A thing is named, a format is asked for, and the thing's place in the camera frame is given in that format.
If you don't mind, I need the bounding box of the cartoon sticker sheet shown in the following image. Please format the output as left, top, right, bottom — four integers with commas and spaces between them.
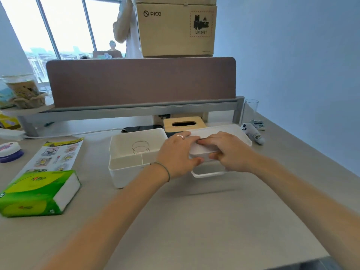
12, 137, 84, 184

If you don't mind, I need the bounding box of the white power adapter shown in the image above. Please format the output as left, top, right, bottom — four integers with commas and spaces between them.
0, 128, 26, 142

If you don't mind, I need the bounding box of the wooden top tissue box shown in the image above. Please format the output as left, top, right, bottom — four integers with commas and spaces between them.
163, 116, 207, 138

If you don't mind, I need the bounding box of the person's dark clothing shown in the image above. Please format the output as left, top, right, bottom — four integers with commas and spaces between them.
264, 255, 342, 270

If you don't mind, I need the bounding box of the white plastic storage box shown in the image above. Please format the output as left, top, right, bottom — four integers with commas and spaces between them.
109, 128, 169, 189

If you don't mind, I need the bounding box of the glass jar with plush toy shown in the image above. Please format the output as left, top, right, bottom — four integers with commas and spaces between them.
1, 74, 48, 109

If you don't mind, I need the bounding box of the grey metal desk rail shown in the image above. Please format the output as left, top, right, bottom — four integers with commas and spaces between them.
16, 96, 245, 137

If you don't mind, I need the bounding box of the person's left forearm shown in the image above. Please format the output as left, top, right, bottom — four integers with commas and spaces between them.
42, 163, 171, 270

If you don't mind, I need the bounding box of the white cable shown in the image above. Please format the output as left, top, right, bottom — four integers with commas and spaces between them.
22, 127, 126, 138

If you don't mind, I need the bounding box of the large cardboard box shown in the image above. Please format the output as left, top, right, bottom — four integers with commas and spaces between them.
136, 3, 218, 58

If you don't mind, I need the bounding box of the thin metal bangle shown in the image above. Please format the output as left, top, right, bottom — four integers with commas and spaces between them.
131, 140, 151, 154

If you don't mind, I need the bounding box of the round white purple container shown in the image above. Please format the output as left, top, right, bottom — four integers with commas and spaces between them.
0, 142, 25, 164

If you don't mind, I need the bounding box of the green tissue pack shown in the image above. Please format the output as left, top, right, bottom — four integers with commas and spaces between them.
0, 170, 82, 218

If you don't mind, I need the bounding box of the black power strip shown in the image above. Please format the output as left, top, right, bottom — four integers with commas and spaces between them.
121, 125, 164, 133

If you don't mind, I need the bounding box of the white plastic box lid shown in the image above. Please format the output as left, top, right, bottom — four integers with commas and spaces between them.
187, 124, 253, 178

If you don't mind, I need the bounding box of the person's right hand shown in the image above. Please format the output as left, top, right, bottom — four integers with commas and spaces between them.
196, 131, 258, 174

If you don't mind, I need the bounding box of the brown desk divider panel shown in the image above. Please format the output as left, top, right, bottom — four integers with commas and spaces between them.
46, 57, 237, 108

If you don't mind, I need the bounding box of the clear drinking glass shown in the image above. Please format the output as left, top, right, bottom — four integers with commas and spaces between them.
241, 99, 259, 125

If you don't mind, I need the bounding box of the grey white plush toy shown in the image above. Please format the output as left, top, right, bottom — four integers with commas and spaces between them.
240, 123, 266, 146

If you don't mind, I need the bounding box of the thin grey wrist band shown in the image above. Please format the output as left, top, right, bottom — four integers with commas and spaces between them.
150, 162, 171, 183

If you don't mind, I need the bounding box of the person's left hand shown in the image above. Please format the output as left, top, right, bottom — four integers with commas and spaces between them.
155, 131, 204, 182

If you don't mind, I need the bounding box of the grey window frame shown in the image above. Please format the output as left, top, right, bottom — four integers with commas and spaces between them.
34, 0, 125, 60

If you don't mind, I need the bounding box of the person's right forearm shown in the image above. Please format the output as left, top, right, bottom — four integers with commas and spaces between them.
250, 153, 360, 270

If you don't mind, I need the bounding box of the yellow packet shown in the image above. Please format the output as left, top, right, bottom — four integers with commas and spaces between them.
0, 113, 22, 130

